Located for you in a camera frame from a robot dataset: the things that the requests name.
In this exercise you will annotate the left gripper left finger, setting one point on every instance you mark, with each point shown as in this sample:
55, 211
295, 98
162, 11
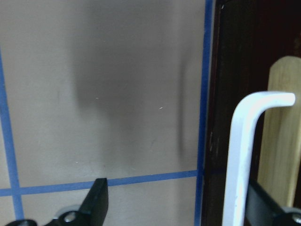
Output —
91, 212

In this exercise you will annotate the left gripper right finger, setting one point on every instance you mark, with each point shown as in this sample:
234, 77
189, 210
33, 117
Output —
262, 209

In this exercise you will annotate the light wooden drawer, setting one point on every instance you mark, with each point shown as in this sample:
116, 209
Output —
281, 139

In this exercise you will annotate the white drawer handle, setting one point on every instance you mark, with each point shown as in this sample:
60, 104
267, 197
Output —
243, 125

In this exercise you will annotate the dark wooden drawer cabinet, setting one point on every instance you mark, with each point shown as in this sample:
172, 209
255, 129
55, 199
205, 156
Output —
249, 36

